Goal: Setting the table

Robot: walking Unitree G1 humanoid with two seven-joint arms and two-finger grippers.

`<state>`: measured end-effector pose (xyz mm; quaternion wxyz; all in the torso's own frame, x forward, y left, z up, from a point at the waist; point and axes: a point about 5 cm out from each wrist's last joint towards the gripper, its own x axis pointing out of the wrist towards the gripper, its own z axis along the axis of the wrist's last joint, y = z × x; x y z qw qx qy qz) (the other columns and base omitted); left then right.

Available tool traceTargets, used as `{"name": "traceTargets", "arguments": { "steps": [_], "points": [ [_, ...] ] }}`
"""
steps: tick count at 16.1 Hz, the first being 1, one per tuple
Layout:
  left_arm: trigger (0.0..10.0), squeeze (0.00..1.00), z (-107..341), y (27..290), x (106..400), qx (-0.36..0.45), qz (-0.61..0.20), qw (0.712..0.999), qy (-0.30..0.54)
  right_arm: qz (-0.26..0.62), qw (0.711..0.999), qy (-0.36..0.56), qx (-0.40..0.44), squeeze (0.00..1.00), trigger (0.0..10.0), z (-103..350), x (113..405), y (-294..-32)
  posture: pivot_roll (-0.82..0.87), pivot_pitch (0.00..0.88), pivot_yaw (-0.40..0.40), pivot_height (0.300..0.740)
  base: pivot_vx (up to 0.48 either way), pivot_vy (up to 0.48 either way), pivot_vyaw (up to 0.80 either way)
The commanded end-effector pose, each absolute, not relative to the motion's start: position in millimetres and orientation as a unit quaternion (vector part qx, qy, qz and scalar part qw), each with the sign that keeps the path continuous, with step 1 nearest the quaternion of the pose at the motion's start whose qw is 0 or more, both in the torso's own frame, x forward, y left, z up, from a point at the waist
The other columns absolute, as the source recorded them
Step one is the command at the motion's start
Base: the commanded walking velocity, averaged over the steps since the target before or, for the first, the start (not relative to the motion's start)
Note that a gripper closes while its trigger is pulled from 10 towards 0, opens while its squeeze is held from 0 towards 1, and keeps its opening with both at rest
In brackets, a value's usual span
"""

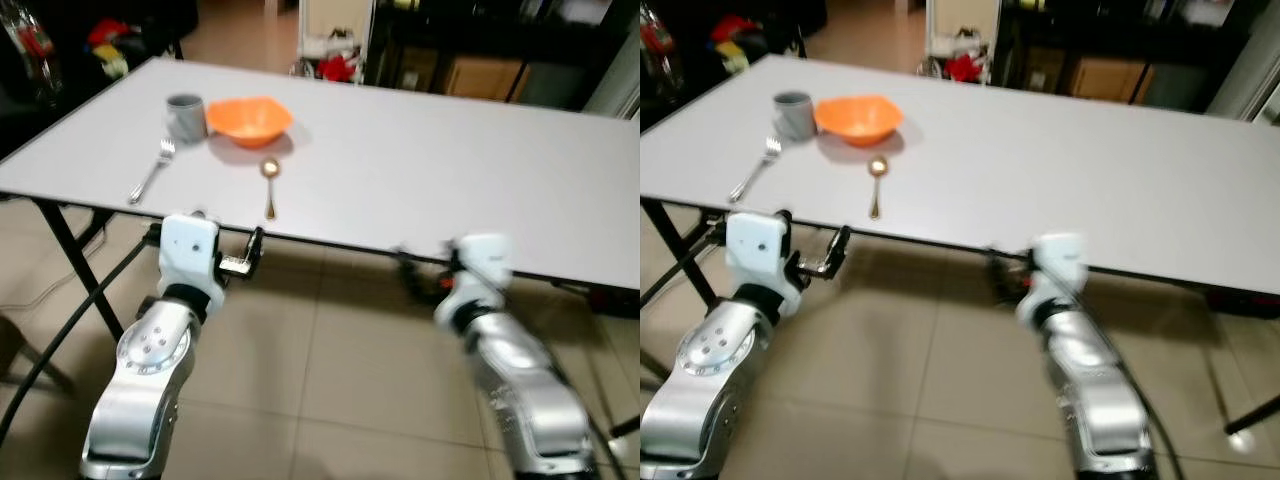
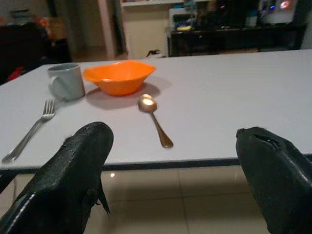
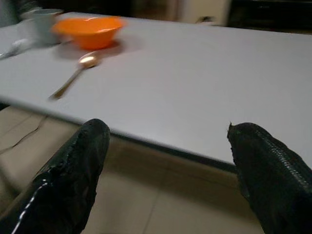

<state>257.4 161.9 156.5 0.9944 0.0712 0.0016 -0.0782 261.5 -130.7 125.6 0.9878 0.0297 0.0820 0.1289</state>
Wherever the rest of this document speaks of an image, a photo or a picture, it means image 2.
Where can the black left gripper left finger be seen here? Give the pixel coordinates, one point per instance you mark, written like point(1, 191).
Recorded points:
point(63, 175)

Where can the golden metal spoon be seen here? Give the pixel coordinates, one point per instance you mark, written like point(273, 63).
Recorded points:
point(147, 103)

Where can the red cloth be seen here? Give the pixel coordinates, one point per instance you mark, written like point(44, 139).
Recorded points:
point(15, 74)

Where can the white cabinet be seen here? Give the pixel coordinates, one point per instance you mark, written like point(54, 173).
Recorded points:
point(143, 29)

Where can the silver metal fork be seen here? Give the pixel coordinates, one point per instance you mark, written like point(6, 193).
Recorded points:
point(31, 131)

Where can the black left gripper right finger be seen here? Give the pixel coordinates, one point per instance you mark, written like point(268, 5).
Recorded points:
point(275, 175)

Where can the orange plastic bowl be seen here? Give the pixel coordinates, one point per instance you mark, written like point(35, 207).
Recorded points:
point(119, 79)

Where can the black console table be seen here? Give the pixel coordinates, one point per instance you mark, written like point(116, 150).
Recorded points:
point(231, 39)

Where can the black chair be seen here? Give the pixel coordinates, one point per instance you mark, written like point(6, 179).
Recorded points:
point(24, 48)

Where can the yellow sponge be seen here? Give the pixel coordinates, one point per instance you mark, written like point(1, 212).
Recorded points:
point(184, 28)

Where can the pale grey ceramic mug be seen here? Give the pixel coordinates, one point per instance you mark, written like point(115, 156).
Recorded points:
point(69, 81)

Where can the white appliance with lights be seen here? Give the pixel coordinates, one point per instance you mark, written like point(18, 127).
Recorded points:
point(276, 11)

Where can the orange patterned bag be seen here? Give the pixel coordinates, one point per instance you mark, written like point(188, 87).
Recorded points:
point(52, 26)

